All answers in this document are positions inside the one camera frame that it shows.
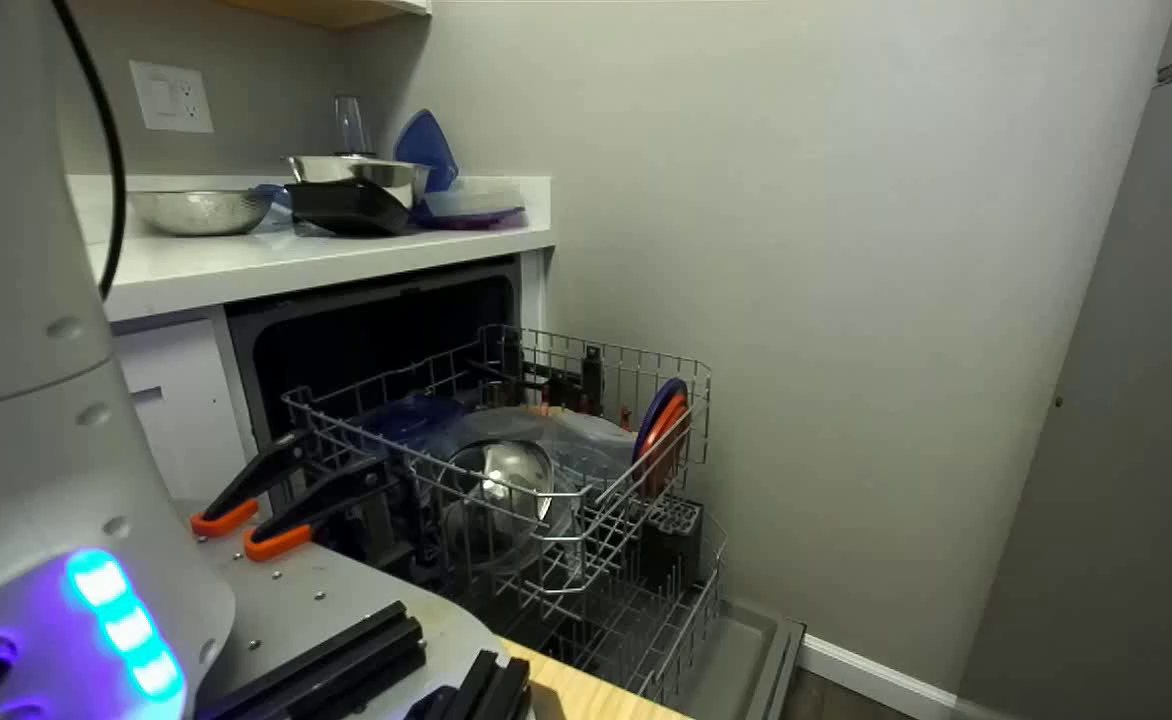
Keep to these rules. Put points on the orange plate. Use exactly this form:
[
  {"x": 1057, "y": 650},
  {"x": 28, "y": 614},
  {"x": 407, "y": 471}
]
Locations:
[{"x": 667, "y": 435}]

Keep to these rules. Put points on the gray metal base plate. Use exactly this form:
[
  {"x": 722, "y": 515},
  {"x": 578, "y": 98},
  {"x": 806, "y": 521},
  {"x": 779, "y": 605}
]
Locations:
[{"x": 307, "y": 585}]

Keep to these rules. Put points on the built-in dishwasher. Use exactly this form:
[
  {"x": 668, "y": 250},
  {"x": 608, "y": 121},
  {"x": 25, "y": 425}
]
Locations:
[{"x": 328, "y": 333}]

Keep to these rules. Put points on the black clamp orange tip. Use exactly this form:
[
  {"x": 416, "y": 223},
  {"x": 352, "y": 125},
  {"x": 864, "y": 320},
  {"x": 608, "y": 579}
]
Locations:
[
  {"x": 326, "y": 505},
  {"x": 257, "y": 483}
]

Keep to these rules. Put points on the stainless steel bowl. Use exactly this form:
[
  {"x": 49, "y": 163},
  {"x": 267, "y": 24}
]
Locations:
[{"x": 196, "y": 211}]

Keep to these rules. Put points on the dark blue upright lid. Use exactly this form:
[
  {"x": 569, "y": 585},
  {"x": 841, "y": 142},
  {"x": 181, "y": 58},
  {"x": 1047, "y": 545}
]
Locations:
[{"x": 426, "y": 145}]

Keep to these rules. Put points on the wooden wall shelf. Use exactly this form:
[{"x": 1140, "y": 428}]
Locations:
[{"x": 347, "y": 9}]

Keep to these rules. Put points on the purple plastic lid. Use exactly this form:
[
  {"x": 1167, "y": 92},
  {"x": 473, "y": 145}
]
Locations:
[{"x": 477, "y": 223}]

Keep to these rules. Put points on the long black aluminium extrusion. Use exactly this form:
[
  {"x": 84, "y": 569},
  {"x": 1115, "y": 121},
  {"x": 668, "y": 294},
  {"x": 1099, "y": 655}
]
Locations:
[{"x": 326, "y": 661}]

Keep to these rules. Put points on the clear drinking glass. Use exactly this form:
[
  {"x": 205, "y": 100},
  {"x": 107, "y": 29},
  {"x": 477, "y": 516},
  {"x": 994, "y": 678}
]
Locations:
[{"x": 351, "y": 125}]

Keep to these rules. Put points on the white kitchen counter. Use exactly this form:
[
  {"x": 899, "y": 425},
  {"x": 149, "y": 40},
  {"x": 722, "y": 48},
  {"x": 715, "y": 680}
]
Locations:
[{"x": 211, "y": 268}]

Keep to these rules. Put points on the white baseboard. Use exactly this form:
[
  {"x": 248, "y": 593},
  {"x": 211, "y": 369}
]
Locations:
[{"x": 877, "y": 678}]

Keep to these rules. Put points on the black cutlery basket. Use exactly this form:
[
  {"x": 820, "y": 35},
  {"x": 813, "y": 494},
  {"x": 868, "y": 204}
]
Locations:
[{"x": 674, "y": 543}]

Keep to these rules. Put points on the open dishwasher door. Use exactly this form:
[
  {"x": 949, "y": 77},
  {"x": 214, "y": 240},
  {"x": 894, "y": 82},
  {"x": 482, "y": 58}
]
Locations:
[{"x": 746, "y": 661}]

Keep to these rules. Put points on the short black aluminium extrusion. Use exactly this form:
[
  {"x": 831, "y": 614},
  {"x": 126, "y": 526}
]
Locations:
[{"x": 484, "y": 684}]

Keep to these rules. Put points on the stainless steel pot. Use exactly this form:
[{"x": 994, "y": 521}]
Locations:
[{"x": 510, "y": 483}]

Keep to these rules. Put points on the white wall outlet plate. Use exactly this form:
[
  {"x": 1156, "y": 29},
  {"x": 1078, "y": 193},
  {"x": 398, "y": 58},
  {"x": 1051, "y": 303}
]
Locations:
[{"x": 169, "y": 98}]

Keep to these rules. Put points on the white cabinet front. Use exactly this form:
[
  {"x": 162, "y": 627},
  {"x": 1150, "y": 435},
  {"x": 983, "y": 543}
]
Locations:
[{"x": 190, "y": 415}]

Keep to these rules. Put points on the shiny metal pan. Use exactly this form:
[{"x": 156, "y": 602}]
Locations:
[{"x": 359, "y": 169}]

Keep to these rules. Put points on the blue plate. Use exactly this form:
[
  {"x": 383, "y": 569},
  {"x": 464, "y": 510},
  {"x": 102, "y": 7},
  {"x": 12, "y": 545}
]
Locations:
[{"x": 655, "y": 401}]

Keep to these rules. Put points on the dark cup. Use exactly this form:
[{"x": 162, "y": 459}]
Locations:
[{"x": 589, "y": 383}]

